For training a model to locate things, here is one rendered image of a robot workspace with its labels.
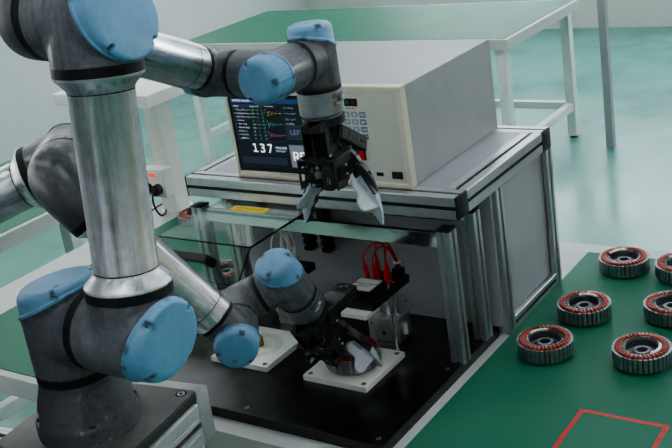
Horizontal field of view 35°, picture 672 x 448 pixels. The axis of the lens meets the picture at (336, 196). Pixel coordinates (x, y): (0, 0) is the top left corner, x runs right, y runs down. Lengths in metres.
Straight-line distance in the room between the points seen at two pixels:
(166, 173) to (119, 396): 1.74
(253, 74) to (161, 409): 0.51
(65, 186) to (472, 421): 0.83
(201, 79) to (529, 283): 0.99
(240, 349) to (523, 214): 0.78
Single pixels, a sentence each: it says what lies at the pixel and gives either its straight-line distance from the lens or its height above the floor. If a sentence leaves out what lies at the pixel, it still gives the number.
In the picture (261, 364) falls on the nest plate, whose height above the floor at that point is 0.78.
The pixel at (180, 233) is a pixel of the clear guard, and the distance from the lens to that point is 2.17.
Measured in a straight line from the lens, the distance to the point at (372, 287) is 2.12.
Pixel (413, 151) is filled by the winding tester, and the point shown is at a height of 1.18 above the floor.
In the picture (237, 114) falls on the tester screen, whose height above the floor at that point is 1.25.
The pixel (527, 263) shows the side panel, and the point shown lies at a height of 0.85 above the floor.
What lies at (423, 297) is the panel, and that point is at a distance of 2.30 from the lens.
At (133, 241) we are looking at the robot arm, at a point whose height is 1.34.
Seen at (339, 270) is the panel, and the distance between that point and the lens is 2.40.
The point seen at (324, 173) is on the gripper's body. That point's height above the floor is 1.27.
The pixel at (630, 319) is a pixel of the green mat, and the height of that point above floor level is 0.75.
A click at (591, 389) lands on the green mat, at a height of 0.75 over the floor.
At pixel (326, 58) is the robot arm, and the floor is 1.45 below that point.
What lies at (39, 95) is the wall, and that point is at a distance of 7.63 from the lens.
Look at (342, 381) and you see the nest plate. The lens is 2.09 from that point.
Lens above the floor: 1.80
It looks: 19 degrees down
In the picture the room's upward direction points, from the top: 9 degrees counter-clockwise
